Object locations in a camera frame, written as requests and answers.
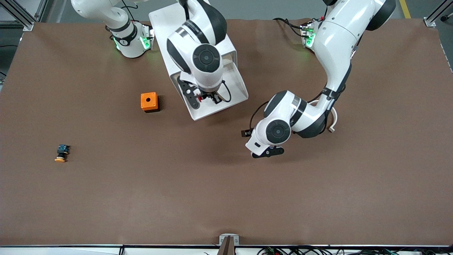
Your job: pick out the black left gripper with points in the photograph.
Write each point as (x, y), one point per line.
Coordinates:
(245, 133)

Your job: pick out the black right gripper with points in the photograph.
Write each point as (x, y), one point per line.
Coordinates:
(208, 95)

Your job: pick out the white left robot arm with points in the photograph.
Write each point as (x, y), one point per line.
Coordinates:
(336, 46)

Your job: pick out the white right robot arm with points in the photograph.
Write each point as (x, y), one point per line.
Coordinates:
(207, 58)

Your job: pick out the yellow mushroom push button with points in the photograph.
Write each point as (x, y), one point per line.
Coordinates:
(63, 150)

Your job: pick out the orange box with hole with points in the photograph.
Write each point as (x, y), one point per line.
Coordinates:
(144, 104)

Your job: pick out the white curved plastic bracket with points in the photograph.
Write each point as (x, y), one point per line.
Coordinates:
(334, 122)

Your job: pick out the grey metal mount bracket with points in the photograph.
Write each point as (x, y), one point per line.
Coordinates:
(223, 239)

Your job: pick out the brown mount post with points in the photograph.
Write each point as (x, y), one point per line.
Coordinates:
(228, 248)

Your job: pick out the aluminium frame post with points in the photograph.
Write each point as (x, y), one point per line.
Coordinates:
(24, 22)
(430, 22)

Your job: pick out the white table edge rail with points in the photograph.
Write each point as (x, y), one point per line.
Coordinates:
(70, 250)

